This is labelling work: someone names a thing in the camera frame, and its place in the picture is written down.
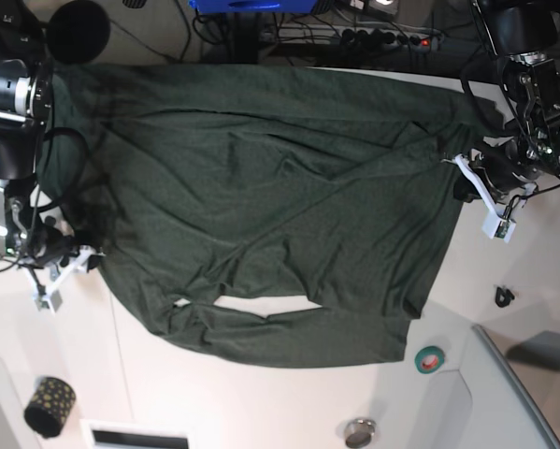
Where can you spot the white slotted tray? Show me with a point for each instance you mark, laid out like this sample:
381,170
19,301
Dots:
105,434

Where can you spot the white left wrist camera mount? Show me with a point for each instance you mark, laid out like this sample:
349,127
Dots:
500,221

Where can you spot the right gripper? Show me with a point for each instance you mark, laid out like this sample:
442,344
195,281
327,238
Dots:
47,245

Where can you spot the green tape roll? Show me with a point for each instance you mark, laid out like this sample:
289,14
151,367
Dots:
429,359

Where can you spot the blue box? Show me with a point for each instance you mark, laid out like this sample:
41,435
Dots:
236,6

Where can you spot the black round stand base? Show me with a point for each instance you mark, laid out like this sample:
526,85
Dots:
78,32

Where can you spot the small metal tin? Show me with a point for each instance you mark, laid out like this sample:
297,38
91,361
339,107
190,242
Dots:
359,433

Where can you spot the power strip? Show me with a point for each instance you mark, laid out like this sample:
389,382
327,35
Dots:
365,38

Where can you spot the black yellow-dotted cup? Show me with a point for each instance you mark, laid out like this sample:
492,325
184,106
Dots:
49,407

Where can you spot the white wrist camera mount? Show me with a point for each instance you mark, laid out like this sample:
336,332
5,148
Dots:
500,221
46,282

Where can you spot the dark green t-shirt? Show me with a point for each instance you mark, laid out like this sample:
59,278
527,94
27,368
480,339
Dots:
281,217

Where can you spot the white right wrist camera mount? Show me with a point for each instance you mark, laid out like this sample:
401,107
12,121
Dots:
46,282

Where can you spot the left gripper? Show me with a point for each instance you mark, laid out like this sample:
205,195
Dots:
495,169

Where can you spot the small black clip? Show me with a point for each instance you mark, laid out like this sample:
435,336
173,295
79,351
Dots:
504,296

